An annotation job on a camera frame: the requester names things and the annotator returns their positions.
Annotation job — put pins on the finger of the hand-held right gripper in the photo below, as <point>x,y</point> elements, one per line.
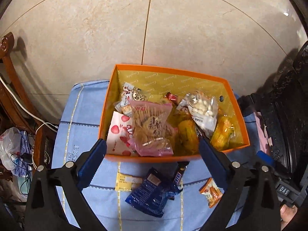
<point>262,155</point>

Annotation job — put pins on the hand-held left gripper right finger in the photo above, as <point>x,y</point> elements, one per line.
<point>214,160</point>

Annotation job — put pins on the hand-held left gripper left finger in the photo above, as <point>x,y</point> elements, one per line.
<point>92,163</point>

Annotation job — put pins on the small orange snack packet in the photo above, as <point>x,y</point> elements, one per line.
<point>211,192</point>

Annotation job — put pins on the yellow white snack packet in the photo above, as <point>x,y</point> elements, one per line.
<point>125,181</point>

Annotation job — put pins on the black chocolate bar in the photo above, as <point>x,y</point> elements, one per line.
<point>179,176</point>

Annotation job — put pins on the yellow bread packet with logo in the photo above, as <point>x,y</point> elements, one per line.
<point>187,131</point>

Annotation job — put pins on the white strawberry print packet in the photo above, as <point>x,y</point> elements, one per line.
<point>118,130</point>

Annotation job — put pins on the orange cardboard box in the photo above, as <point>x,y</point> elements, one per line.
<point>144,158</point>

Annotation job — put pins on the white ball packet red print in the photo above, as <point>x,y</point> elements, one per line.
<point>204,108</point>

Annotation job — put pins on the blue snack packet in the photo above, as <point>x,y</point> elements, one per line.
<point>149,192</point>

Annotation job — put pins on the pink cookie packet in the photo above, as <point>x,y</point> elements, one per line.
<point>149,125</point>

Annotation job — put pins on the white ball packet black print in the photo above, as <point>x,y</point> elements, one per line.
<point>136,95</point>

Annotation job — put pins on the person's right hand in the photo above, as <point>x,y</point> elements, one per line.
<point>287,215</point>

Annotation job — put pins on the pink cloth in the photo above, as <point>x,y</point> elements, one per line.
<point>261,130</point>

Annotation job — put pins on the blue checked tablecloth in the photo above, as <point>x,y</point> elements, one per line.
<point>84,115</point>

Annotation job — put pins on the dark carved wooden furniture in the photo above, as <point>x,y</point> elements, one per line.
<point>288,113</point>

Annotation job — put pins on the black object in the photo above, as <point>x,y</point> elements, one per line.
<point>246,103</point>

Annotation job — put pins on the folded striped cloth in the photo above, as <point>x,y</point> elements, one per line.
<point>24,185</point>

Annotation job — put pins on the white plastic bag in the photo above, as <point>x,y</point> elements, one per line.
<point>9,146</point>

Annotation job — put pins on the carved wooden chair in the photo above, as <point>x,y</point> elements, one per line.
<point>9,72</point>

